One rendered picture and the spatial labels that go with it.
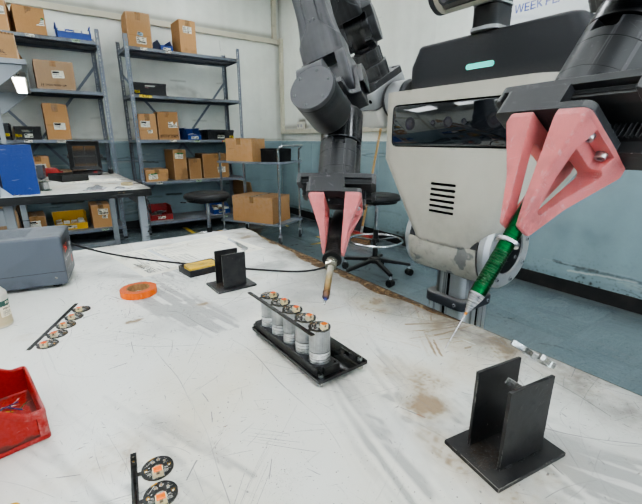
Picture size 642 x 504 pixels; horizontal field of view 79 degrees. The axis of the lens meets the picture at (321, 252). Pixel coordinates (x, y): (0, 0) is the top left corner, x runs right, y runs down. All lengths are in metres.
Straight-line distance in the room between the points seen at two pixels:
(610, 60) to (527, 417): 0.26
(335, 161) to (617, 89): 0.31
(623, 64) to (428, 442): 0.32
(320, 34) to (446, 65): 0.39
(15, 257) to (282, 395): 0.57
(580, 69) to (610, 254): 2.72
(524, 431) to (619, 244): 2.66
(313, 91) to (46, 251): 0.56
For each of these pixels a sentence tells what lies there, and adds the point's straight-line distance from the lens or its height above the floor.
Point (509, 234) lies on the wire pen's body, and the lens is 0.30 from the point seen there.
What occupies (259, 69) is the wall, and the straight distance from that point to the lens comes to 5.67.
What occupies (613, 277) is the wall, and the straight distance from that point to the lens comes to 3.05.
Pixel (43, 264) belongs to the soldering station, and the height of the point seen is 0.80.
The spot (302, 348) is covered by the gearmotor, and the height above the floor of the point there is 0.78.
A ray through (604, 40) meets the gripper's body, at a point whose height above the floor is 1.07.
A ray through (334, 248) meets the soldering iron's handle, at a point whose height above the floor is 0.88.
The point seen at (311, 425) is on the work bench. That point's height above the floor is 0.75.
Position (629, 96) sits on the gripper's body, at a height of 1.04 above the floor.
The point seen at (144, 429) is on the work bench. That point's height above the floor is 0.75.
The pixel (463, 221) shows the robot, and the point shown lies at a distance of 0.79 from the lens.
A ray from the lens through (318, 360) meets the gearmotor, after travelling 0.45.
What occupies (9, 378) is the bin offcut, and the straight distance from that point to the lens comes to 0.53.
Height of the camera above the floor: 1.01
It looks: 16 degrees down
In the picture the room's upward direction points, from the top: straight up
